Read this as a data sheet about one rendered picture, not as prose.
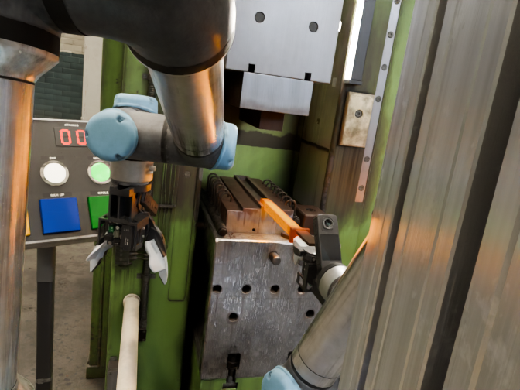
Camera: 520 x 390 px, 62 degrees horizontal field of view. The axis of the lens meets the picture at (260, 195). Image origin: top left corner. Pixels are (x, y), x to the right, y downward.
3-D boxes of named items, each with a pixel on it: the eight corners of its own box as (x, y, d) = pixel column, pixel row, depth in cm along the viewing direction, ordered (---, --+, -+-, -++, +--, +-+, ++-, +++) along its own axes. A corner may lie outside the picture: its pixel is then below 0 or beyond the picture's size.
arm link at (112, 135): (160, 115, 61) (173, 111, 72) (80, 105, 61) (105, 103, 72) (156, 170, 63) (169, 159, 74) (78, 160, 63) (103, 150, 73)
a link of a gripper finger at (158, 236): (149, 265, 84) (126, 225, 82) (152, 261, 85) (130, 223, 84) (170, 254, 83) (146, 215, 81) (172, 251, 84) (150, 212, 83)
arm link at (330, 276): (330, 273, 77) (371, 274, 79) (320, 263, 81) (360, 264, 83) (323, 312, 78) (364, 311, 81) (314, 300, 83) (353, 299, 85)
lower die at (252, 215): (290, 234, 131) (294, 207, 129) (224, 231, 126) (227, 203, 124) (257, 197, 170) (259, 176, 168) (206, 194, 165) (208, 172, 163)
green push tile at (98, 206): (125, 225, 101) (120, 194, 103) (93, 229, 97) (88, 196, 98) (123, 227, 103) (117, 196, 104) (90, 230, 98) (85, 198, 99)
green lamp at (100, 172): (110, 183, 101) (111, 165, 100) (88, 182, 100) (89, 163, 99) (111, 180, 104) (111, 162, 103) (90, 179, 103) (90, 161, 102)
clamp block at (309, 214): (326, 236, 134) (330, 216, 133) (301, 235, 132) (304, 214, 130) (313, 224, 145) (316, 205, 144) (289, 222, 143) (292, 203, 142)
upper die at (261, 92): (308, 116, 123) (313, 81, 120) (239, 107, 117) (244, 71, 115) (268, 106, 162) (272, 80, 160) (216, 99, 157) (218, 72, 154)
